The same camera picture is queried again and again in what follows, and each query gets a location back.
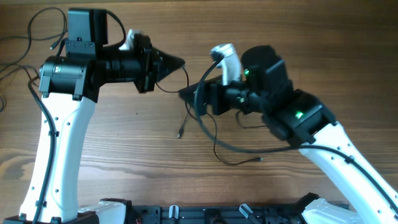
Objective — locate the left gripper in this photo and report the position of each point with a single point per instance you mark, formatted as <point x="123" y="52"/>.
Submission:
<point x="161" y="68"/>

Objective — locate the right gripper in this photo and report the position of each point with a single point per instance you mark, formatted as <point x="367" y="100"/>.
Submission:
<point x="217" y="88"/>

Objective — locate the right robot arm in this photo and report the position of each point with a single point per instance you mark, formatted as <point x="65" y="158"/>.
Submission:
<point x="258" y="82"/>

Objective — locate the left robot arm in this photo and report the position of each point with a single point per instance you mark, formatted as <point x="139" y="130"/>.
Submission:
<point x="70" y="83"/>

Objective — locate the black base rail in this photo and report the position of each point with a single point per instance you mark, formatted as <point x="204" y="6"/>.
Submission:
<point x="243" y="214"/>

